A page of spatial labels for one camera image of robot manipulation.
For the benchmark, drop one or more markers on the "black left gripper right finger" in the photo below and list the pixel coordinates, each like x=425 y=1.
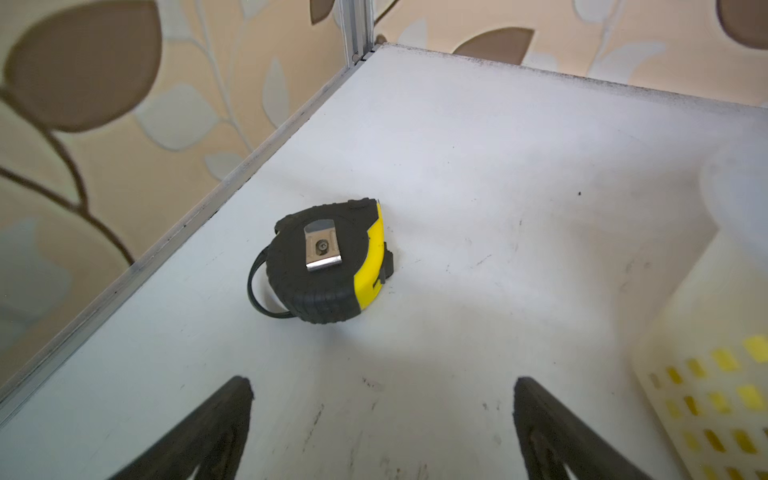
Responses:
x=556 y=444

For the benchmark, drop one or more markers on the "white plastic basket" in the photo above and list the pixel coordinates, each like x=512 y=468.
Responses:
x=703 y=362

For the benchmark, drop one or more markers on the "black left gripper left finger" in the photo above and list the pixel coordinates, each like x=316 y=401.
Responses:
x=207 y=444

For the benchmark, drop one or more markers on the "black yellow tape measure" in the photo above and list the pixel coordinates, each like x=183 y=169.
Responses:
x=327 y=263

